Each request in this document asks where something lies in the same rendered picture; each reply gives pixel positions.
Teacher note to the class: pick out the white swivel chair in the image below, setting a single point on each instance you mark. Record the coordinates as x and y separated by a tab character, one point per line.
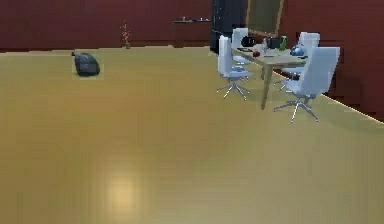
227	65
239	38
311	78
308	39

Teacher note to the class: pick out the dark red worktop cupboard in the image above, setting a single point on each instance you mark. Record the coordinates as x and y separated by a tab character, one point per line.
192	30

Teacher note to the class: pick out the red apple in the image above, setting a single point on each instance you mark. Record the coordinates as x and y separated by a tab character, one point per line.
256	53

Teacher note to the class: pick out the black round pot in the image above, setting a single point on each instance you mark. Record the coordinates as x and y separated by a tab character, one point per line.
248	41

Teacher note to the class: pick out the light wooden dining table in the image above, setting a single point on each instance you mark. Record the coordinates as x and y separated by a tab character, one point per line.
271	63

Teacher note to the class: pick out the clear salt shaker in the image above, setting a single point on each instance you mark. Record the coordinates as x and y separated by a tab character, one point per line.
265	46

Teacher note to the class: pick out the red twig house plant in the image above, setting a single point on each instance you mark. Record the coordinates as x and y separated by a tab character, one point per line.
126	36

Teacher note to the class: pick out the black toaster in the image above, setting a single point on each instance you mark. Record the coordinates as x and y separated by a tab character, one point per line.
274	42

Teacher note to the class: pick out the green bottle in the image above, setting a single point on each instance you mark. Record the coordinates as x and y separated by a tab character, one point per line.
283	43

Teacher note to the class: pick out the blue shiny kettle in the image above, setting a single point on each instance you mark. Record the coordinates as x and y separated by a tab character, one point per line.
296	50

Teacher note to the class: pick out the framed olive wall picture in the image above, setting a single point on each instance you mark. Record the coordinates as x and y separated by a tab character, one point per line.
264	15

